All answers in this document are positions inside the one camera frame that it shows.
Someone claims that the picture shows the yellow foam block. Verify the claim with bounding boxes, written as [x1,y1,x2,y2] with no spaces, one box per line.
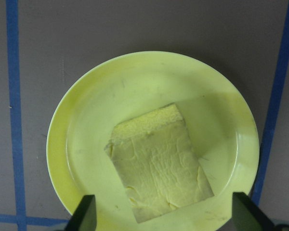
[103,103,215,225]

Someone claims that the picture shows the yellow plate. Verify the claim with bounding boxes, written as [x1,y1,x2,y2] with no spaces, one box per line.
[46,50,260,231]

